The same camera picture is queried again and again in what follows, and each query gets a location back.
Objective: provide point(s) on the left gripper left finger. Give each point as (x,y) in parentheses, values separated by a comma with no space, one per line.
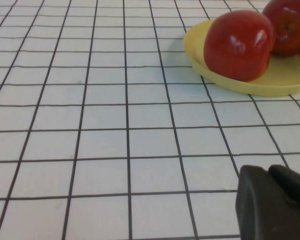
(265,217)

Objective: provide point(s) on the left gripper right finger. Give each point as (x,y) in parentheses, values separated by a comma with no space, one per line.
(295,187)

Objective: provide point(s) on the red apple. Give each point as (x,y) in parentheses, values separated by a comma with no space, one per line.
(237,47)
(290,27)

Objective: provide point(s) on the yellow plastic plate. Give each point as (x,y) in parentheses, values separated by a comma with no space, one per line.
(265,87)

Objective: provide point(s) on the white grid tablecloth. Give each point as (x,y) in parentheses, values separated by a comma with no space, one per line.
(115,125)

